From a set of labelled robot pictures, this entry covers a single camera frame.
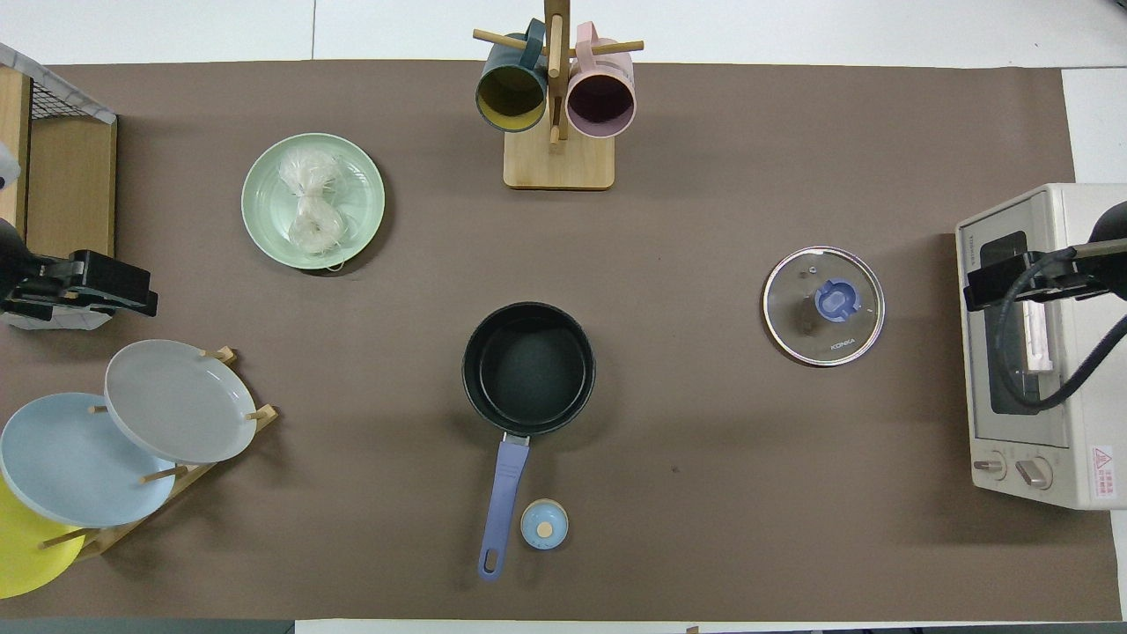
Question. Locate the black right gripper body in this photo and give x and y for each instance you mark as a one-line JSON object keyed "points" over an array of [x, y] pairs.
{"points": [[1039, 280]]}

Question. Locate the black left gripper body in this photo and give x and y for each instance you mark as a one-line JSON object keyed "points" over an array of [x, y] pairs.
{"points": [[92, 282]]}

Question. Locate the clear bag of vermicelli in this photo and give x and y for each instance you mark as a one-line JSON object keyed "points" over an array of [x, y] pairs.
{"points": [[308, 229]]}

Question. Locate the glass lid with blue knob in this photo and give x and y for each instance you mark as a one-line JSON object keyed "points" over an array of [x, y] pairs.
{"points": [[792, 335]]}

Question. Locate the grey plate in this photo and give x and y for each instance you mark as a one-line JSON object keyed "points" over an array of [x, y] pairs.
{"points": [[176, 401]]}

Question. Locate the light green plate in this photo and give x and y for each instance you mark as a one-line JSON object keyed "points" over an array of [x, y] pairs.
{"points": [[264, 211]]}

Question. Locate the light blue plate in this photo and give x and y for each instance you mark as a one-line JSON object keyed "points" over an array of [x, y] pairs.
{"points": [[70, 467]]}

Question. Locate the wooden plate rack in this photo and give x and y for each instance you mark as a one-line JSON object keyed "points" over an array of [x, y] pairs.
{"points": [[101, 539]]}

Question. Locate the yellow plate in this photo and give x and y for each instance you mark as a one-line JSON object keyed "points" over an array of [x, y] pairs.
{"points": [[26, 563]]}

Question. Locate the beige toaster oven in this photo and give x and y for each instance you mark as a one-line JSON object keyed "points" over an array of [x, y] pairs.
{"points": [[1092, 423]]}

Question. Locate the brown table mat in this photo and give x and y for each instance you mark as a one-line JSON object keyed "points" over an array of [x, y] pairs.
{"points": [[748, 493]]}

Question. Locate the pink mug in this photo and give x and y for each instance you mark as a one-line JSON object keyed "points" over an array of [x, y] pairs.
{"points": [[600, 101]]}

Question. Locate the dark teal mug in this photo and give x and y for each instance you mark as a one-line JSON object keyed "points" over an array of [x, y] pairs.
{"points": [[511, 92]]}

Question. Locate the wooden mug tree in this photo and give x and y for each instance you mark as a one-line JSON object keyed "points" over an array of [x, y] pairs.
{"points": [[559, 167]]}

